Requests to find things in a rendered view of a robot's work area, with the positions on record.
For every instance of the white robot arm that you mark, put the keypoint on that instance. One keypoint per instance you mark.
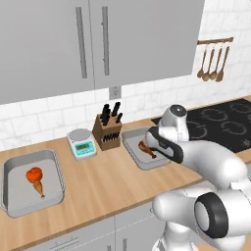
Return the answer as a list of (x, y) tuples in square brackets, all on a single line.
[(212, 163)]

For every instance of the grey tupperware container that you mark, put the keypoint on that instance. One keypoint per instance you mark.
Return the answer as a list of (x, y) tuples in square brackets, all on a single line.
[(134, 147), (19, 196)]

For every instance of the brown chicken drumstick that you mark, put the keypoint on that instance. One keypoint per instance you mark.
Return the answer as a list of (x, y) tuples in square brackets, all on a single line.
[(38, 189), (145, 148)]

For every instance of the brown wooden knife block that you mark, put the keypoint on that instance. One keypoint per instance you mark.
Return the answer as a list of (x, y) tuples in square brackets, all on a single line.
[(106, 135)]

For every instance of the white kitchen scale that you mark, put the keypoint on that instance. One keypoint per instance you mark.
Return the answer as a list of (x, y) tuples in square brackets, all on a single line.
[(81, 143)]

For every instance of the wooden hanging spoon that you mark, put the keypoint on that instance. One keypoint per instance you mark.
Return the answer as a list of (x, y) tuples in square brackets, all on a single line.
[(206, 75), (213, 74), (201, 70)]

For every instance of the black hob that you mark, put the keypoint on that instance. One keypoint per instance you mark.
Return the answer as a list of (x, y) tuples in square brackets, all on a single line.
[(225, 127)]

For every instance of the grey base cupboard door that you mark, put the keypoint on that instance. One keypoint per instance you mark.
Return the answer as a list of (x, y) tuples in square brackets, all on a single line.
[(137, 228)]

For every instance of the wooden hanging spatula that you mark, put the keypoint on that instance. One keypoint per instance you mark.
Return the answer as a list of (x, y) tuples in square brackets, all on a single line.
[(220, 73)]

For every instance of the grey base drawer front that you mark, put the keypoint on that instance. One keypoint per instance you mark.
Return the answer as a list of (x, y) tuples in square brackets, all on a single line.
[(88, 235)]

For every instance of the grey wall socket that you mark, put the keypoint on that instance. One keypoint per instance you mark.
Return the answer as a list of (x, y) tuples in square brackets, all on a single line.
[(115, 92)]

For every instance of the grey wall cupboard door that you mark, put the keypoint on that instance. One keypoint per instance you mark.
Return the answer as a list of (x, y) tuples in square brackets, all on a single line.
[(39, 49), (150, 39)]

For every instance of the wooden wall rail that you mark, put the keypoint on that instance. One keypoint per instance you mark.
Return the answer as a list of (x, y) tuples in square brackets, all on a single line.
[(215, 40)]

